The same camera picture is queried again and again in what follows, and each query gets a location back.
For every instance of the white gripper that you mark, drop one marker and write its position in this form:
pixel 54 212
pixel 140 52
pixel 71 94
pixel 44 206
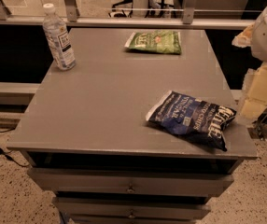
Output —
pixel 256 92

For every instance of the blue chip bag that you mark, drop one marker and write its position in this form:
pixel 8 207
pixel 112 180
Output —
pixel 198 121

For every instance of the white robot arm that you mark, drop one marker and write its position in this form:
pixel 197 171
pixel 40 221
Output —
pixel 259 47

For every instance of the green jalapeno chip bag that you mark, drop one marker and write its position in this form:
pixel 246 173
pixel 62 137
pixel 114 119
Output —
pixel 163 42

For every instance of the black office chair base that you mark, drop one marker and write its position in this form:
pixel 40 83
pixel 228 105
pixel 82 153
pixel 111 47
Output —
pixel 142 9

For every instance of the grey drawer cabinet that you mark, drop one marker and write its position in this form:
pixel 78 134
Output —
pixel 87 139

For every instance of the clear plastic water bottle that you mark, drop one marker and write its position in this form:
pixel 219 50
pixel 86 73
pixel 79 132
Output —
pixel 58 38

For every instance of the metal railing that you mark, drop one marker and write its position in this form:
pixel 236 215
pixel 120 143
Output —
pixel 194 14

